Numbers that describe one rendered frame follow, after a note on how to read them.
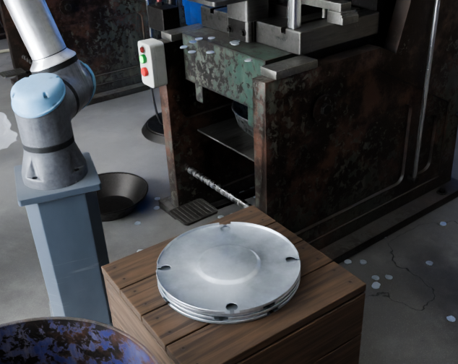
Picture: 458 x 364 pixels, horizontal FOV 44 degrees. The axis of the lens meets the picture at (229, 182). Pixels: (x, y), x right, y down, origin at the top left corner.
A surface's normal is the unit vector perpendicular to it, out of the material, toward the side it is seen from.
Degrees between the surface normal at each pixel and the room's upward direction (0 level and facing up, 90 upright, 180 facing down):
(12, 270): 0
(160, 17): 90
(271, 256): 0
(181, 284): 0
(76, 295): 90
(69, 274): 90
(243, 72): 90
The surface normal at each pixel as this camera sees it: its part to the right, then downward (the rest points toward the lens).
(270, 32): -0.80, 0.32
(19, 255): -0.04, -0.87
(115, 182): -0.03, -0.21
